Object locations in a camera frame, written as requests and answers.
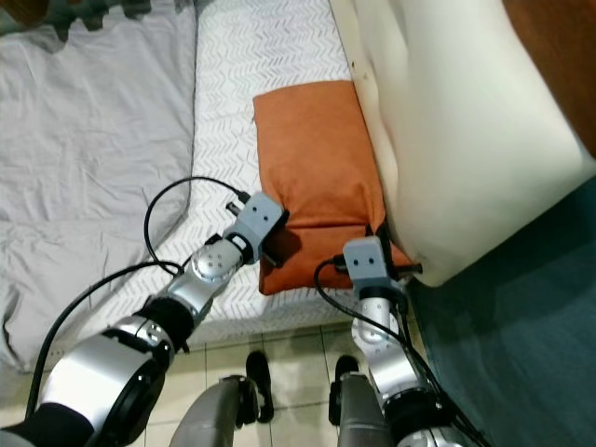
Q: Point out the robot right leg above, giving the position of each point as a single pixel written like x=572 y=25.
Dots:
x=358 y=419

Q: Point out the brown wooden panel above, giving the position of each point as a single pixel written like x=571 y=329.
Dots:
x=559 y=56

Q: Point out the white patterned bed sheet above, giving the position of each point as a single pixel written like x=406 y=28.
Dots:
x=233 y=74

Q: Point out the orange pillow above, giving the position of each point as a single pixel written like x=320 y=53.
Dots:
x=312 y=158

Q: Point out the robot leg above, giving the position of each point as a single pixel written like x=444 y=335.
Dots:
x=358 y=419
x=223 y=410

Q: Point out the large cream pillow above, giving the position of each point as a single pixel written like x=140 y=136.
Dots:
x=456 y=140

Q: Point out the dark teal rug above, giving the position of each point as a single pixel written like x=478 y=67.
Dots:
x=521 y=354

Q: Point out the grey duvet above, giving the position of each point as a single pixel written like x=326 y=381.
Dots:
x=84 y=158

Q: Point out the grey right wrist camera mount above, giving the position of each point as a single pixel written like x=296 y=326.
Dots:
x=366 y=261

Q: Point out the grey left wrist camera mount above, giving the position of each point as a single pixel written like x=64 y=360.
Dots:
x=256 y=219

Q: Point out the teal blanket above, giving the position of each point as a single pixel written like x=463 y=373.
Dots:
x=121 y=11

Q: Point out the brown curtain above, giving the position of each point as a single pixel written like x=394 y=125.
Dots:
x=19 y=5

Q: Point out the robot left leg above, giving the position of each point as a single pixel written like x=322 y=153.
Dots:
x=223 y=410

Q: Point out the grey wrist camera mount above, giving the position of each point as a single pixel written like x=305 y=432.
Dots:
x=366 y=261
x=256 y=219

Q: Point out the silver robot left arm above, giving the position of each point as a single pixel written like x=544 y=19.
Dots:
x=209 y=270

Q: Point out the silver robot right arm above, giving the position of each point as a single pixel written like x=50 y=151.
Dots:
x=382 y=363

